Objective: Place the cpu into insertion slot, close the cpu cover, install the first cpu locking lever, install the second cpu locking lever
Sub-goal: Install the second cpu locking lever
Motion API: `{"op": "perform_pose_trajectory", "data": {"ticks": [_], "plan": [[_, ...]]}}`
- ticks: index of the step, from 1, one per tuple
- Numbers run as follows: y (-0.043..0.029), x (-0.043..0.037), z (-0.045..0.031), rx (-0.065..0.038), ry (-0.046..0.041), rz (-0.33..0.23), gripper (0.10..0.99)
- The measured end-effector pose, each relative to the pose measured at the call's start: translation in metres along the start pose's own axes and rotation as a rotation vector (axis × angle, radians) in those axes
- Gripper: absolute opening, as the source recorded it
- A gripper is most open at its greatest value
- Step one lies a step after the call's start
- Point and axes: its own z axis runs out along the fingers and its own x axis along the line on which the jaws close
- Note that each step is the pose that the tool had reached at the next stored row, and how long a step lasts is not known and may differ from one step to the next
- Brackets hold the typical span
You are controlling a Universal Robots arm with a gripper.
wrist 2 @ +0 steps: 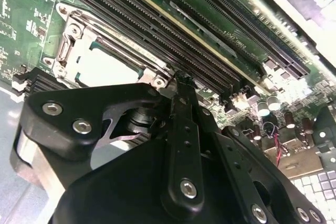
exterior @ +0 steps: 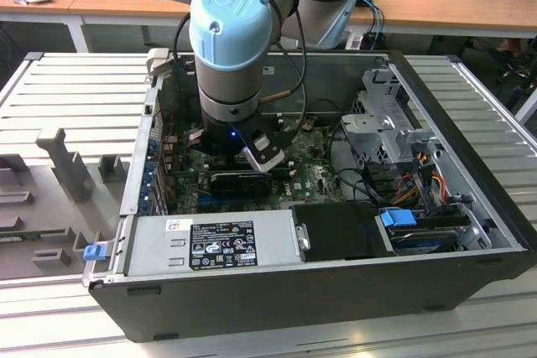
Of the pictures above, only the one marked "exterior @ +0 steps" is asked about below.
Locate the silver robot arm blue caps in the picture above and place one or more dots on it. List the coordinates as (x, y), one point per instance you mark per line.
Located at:
(226, 81)

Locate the black RAM slot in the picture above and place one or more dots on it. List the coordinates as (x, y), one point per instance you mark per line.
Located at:
(222, 169)
(218, 164)

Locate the blue expansion slot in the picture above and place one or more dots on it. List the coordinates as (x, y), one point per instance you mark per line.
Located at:
(204, 203)

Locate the black graphics card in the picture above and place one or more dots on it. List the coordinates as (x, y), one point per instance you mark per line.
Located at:
(235, 185)

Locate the round coin battery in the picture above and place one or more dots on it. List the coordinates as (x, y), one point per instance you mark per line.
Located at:
(308, 123)

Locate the green motherboard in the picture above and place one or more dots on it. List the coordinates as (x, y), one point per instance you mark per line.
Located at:
(312, 165)

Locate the grey case latch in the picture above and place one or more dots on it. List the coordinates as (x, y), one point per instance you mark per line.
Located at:
(158, 60)

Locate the silver power supply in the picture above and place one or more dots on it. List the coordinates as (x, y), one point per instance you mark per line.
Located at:
(151, 249)

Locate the grey parts rack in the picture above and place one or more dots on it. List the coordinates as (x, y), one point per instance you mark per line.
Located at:
(105, 207)

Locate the black plastic shroud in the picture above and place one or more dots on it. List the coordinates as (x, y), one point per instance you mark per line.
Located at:
(335, 232)

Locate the grey metal drive cage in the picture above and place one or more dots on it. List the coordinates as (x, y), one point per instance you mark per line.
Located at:
(377, 131)

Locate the black power connector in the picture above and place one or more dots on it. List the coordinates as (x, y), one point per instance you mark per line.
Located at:
(377, 180)

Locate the pale blue teach pendant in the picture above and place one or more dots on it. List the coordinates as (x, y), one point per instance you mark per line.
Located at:
(335, 24)

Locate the blue case latch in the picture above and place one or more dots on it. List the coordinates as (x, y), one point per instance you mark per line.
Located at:
(94, 252)

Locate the white power adaptor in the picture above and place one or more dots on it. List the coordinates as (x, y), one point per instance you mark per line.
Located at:
(354, 41)

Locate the black PC case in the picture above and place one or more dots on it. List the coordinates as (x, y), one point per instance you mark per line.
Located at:
(293, 303)

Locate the hard disk blue carrier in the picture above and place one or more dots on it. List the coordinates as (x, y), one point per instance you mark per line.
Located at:
(396, 221)

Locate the green RAM stick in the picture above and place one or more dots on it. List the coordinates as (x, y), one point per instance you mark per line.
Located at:
(25, 235)

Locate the person foot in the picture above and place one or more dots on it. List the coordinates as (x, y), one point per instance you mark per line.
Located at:
(505, 45)

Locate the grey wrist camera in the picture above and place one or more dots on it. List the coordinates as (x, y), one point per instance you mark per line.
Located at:
(197, 136)

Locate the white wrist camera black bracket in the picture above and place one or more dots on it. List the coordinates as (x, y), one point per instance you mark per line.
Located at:
(262, 157)

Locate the wooden desk white frame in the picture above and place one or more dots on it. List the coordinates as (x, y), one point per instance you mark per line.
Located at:
(440, 10)

